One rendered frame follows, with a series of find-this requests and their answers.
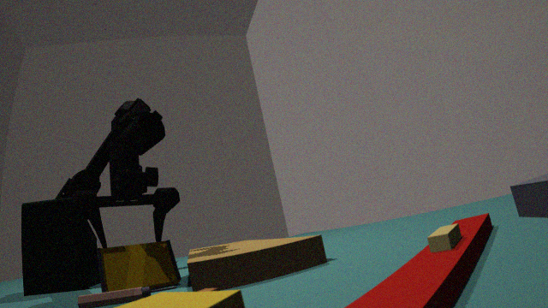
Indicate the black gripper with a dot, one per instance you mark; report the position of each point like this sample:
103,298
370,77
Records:
86,203

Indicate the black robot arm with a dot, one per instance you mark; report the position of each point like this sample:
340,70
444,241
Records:
134,131

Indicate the tan panel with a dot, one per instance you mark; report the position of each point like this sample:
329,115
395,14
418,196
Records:
249,261

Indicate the long red flat bar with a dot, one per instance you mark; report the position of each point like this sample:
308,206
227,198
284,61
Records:
434,277

